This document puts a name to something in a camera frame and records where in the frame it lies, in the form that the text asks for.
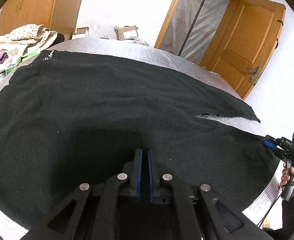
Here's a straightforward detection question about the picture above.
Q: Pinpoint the person's right hand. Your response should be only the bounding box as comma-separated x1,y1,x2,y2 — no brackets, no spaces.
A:
280,164,294,201

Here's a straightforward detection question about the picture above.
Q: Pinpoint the beige floral blanket pile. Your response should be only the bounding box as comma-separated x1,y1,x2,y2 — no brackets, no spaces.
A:
0,24,58,55

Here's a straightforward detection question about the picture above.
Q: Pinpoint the orange wooden wardrobe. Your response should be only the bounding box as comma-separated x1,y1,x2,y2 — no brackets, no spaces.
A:
0,0,82,40

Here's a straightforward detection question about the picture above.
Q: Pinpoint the white small cardboard box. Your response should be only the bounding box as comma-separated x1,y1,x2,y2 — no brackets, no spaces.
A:
72,27,89,40

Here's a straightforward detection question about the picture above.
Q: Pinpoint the green white carton box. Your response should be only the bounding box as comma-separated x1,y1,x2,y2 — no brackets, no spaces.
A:
5,57,22,75

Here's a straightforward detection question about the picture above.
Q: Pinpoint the black garment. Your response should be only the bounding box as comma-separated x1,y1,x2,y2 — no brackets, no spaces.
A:
0,51,278,229

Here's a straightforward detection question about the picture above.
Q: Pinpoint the brown cardboard box with label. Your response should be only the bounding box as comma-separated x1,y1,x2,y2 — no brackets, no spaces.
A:
116,25,138,41

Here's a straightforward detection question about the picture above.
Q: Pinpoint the orange wooden door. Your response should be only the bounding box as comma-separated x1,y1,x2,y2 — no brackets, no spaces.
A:
200,0,286,99

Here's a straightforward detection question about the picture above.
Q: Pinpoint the translucent plastic door curtain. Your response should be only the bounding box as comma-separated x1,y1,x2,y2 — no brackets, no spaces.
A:
160,0,230,65

